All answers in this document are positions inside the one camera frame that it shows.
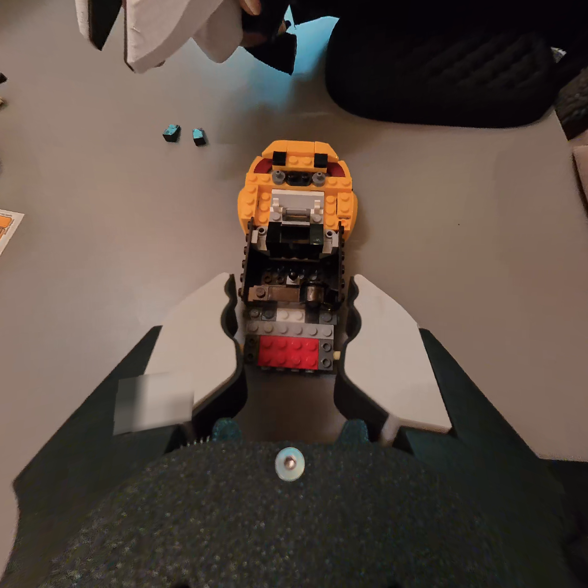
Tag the orange lego sticker sheet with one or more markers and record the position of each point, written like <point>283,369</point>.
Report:
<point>7,229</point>

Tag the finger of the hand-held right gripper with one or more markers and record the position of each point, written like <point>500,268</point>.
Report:
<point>103,18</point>
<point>156,32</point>

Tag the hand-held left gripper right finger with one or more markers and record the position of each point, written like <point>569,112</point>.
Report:
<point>395,363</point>

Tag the small black lego piece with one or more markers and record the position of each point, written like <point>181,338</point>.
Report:
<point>171,133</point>
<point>198,136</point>

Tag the person's right hand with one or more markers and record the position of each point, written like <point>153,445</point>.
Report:
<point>250,5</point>

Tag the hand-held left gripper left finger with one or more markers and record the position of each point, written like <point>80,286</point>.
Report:
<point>197,330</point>

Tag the person's dark sherpa jacket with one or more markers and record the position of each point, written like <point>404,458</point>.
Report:
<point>574,105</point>

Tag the orange and black lego car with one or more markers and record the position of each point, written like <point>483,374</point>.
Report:
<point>298,206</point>

